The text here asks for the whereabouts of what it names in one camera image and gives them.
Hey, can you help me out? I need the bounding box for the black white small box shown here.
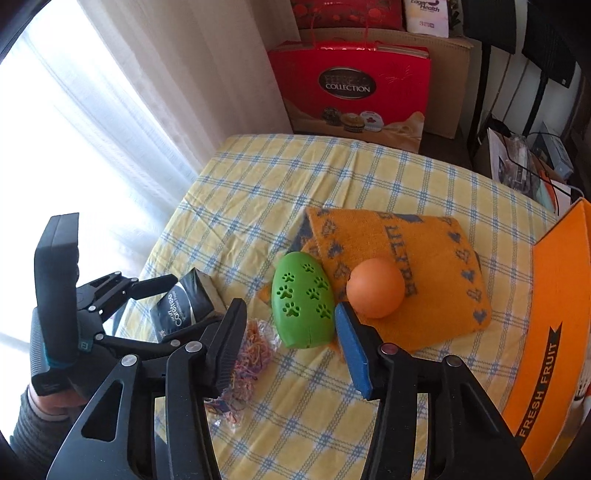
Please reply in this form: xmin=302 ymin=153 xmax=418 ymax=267
xmin=150 ymin=270 xmax=225 ymax=343

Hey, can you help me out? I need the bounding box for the orange cardboard box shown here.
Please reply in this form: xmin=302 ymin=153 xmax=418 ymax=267
xmin=501 ymin=198 xmax=591 ymax=480

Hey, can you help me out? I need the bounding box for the green paw-print case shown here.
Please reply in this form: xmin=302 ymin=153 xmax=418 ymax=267
xmin=271 ymin=251 xmax=337 ymax=350

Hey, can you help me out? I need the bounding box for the white sheer curtain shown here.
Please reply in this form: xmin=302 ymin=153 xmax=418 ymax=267
xmin=0 ymin=0 xmax=301 ymax=361

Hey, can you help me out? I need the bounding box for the brown cardboard box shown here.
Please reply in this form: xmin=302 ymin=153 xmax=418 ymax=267
xmin=281 ymin=28 xmax=472 ymax=139

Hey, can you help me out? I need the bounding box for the yellow blue checked tablecloth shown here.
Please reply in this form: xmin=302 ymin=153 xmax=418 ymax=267
xmin=108 ymin=134 xmax=578 ymax=480

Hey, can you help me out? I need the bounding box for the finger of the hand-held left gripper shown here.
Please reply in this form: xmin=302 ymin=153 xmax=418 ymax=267
xmin=95 ymin=318 xmax=222 ymax=363
xmin=78 ymin=272 xmax=178 ymax=317

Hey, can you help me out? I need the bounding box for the red chocolate gift bag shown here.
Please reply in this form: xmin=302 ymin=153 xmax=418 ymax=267
xmin=268 ymin=41 xmax=432 ymax=153

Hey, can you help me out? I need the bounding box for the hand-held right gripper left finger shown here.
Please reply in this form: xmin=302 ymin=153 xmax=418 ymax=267
xmin=46 ymin=298 xmax=247 ymax=480

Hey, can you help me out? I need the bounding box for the bag of colourful rubber bands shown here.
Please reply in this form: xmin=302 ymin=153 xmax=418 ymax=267
xmin=203 ymin=318 xmax=280 ymax=432

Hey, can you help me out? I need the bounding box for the red gift bag gold print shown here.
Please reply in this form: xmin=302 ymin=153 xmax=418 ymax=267
xmin=291 ymin=0 xmax=402 ymax=31

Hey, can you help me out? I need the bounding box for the black speaker stand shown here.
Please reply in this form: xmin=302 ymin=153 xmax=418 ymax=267
xmin=531 ymin=78 xmax=550 ymax=139
xmin=471 ymin=46 xmax=491 ymax=158

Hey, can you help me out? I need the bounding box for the orange towel blue pattern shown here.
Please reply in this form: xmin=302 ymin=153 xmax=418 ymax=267
xmin=259 ymin=207 xmax=492 ymax=354

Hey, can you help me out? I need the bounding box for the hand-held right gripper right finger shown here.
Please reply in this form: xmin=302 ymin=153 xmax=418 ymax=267
xmin=335 ymin=302 xmax=534 ymax=480

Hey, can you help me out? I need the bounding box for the orange ball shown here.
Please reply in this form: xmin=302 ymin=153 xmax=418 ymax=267
xmin=346 ymin=258 xmax=406 ymax=319

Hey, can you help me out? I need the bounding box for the person's left forearm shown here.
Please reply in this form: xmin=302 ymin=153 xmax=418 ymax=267
xmin=9 ymin=385 xmax=81 ymax=464

